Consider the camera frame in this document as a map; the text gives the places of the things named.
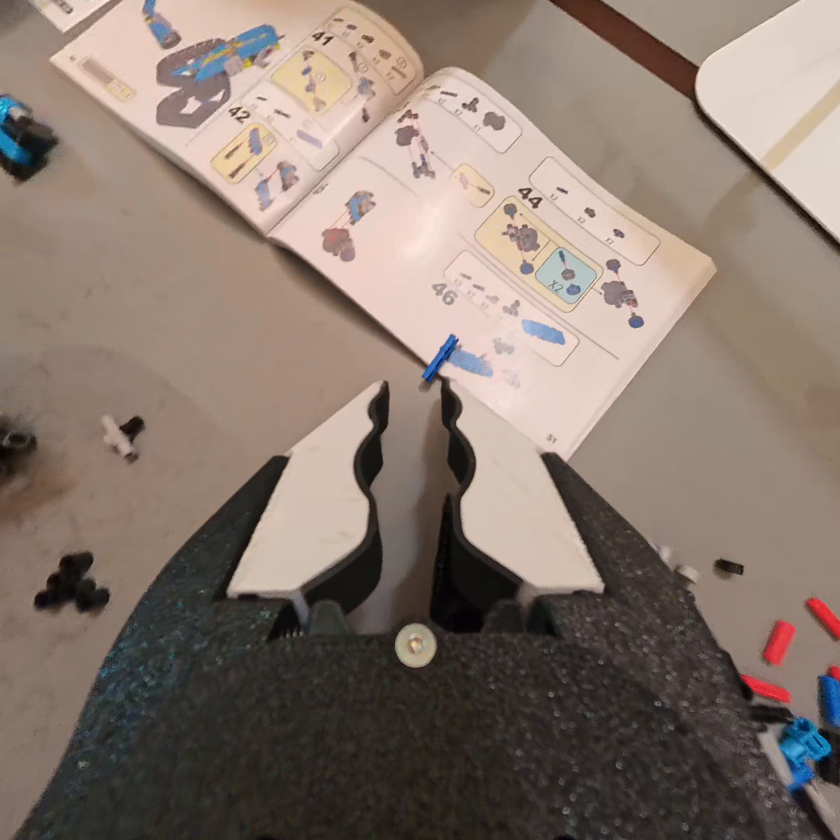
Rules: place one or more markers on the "grey desk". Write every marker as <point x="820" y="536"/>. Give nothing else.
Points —
<point x="197" y="295"/>

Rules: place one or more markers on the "blue connector pin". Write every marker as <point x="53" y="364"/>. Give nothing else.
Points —
<point x="439" y="358"/>

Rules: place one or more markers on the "small blue black assembly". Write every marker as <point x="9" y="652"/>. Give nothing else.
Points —
<point x="23" y="141"/>

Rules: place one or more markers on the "building instruction booklet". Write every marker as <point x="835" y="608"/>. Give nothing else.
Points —
<point x="407" y="216"/>

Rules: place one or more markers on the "pile of small building pieces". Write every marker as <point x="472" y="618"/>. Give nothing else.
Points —
<point x="779" y="642"/>

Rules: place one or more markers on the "white desk stand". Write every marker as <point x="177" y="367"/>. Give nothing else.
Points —
<point x="787" y="85"/>

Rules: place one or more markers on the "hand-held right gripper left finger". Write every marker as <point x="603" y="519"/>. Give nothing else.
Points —
<point x="308" y="518"/>

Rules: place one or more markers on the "white and black pin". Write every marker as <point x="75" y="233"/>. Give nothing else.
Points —
<point x="118" y="436"/>

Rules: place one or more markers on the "dark grey gear block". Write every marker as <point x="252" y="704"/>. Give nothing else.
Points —
<point x="13" y="439"/>

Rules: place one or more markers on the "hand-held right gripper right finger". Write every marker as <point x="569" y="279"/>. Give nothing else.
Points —
<point x="525" y="518"/>

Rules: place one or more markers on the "small black bush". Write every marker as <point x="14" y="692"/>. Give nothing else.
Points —
<point x="728" y="568"/>

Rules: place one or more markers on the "black connector piece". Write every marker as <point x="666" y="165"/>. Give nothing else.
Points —
<point x="72" y="584"/>

